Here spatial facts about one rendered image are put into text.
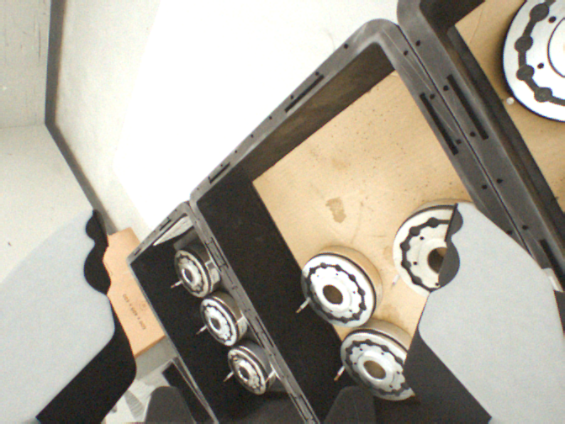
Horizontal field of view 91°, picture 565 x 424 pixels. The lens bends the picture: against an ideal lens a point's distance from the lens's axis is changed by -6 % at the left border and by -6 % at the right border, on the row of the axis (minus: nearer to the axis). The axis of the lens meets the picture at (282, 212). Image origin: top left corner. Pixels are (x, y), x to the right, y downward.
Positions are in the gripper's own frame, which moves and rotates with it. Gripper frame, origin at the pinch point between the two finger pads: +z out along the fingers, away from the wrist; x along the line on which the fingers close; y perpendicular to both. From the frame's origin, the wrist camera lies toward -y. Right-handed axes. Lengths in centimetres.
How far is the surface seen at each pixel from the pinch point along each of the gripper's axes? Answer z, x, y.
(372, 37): 12.0, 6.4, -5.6
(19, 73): 264, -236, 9
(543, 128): 12.6, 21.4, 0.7
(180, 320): 29, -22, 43
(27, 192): 225, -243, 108
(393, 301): 15.0, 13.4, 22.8
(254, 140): 17.2, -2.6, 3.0
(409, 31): 10.6, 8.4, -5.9
